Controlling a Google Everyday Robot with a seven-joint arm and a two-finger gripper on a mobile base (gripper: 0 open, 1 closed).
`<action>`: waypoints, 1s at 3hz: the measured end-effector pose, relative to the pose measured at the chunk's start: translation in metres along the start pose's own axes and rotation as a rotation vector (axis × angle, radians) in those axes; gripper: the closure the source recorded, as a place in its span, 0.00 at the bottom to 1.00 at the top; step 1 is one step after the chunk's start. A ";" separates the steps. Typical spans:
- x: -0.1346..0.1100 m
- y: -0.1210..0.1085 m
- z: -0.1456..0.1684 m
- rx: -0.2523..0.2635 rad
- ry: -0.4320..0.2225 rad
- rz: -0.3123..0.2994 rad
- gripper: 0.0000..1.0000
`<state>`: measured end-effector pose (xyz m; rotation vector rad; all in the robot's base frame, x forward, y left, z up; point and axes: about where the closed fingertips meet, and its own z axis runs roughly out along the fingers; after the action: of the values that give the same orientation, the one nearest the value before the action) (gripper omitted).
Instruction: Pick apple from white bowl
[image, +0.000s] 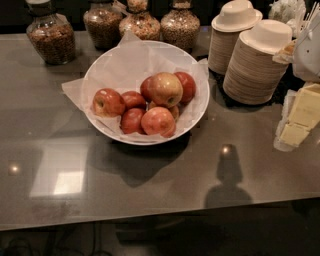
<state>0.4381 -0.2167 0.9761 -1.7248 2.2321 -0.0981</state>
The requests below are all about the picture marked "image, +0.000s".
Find red apple front centre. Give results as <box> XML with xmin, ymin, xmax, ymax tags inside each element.
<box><xmin>141</xmin><ymin>107</ymin><xmax>176</xmax><ymax>138</ymax></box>

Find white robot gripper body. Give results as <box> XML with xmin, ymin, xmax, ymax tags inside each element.
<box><xmin>292</xmin><ymin>13</ymin><xmax>320</xmax><ymax>83</ymax></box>

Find glass cereal jar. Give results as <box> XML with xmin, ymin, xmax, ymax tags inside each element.
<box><xmin>25</xmin><ymin>0</ymin><xmax>76</xmax><ymax>65</ymax></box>
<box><xmin>119</xmin><ymin>0</ymin><xmax>161</xmax><ymax>41</ymax></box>
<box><xmin>83</xmin><ymin>0</ymin><xmax>123</xmax><ymax>49</ymax></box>
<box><xmin>160</xmin><ymin>0</ymin><xmax>200</xmax><ymax>52</ymax></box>

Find red apple back right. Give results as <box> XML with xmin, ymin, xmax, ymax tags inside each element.
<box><xmin>175</xmin><ymin>72</ymin><xmax>196</xmax><ymax>104</ymax></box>

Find glass cereal jar far left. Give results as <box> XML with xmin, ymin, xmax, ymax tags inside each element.
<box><xmin>25</xmin><ymin>0</ymin><xmax>76</xmax><ymax>65</ymax></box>

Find front stack paper bowls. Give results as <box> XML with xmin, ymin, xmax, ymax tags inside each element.
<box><xmin>223</xmin><ymin>19</ymin><xmax>292</xmax><ymax>105</ymax></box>

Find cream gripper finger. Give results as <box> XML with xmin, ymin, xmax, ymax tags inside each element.
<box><xmin>274</xmin><ymin>82</ymin><xmax>320</xmax><ymax>152</ymax></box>
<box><xmin>272</xmin><ymin>40</ymin><xmax>296</xmax><ymax>64</ymax></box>

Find red apple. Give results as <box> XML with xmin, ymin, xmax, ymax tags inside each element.
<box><xmin>122</xmin><ymin>91</ymin><xmax>146</xmax><ymax>109</ymax></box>
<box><xmin>92</xmin><ymin>88</ymin><xmax>126</xmax><ymax>117</ymax></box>
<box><xmin>141</xmin><ymin>107</ymin><xmax>176</xmax><ymax>138</ymax></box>
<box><xmin>140</xmin><ymin>77</ymin><xmax>151</xmax><ymax>102</ymax></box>
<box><xmin>175</xmin><ymin>72</ymin><xmax>196</xmax><ymax>104</ymax></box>
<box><xmin>120</xmin><ymin>108</ymin><xmax>146</xmax><ymax>134</ymax></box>

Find white paper liner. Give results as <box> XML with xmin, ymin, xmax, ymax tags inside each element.
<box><xmin>62</xmin><ymin>32</ymin><xmax>210</xmax><ymax>145</ymax></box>

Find red apple back centre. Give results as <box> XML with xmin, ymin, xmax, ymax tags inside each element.
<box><xmin>140</xmin><ymin>77</ymin><xmax>151</xmax><ymax>102</ymax></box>

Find white bowl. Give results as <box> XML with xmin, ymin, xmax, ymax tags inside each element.
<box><xmin>81</xmin><ymin>40</ymin><xmax>210</xmax><ymax>145</ymax></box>

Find large yellow-red top apple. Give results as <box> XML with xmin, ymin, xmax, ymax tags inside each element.
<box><xmin>149</xmin><ymin>72</ymin><xmax>183</xmax><ymax>108</ymax></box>

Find leftmost red apple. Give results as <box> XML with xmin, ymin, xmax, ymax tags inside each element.
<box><xmin>92</xmin><ymin>88</ymin><xmax>126</xmax><ymax>117</ymax></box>

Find white plastic cutlery bunch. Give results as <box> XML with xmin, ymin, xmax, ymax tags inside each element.
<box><xmin>268</xmin><ymin>0</ymin><xmax>320</xmax><ymax>38</ymax></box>

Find red apple middle left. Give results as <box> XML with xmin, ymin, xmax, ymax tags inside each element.
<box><xmin>122</xmin><ymin>91</ymin><xmax>146</xmax><ymax>109</ymax></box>

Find red apple front left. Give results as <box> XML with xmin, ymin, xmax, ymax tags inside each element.
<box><xmin>120</xmin><ymin>108</ymin><xmax>146</xmax><ymax>134</ymax></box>

